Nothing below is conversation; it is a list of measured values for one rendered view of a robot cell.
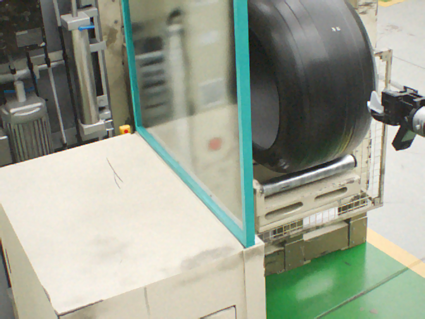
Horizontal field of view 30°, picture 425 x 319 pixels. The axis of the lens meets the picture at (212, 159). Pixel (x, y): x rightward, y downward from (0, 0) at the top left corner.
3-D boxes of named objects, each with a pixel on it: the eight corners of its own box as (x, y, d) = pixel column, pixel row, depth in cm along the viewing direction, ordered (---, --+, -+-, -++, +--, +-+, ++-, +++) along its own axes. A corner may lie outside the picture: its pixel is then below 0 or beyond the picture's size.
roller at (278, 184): (257, 202, 230) (257, 189, 228) (250, 195, 234) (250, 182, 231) (357, 169, 243) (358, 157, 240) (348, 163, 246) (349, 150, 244)
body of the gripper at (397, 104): (403, 84, 198) (436, 96, 188) (403, 116, 202) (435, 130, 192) (378, 90, 196) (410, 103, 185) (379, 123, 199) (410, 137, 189)
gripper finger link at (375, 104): (369, 85, 205) (391, 93, 198) (369, 106, 208) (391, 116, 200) (358, 87, 204) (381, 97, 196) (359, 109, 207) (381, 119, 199)
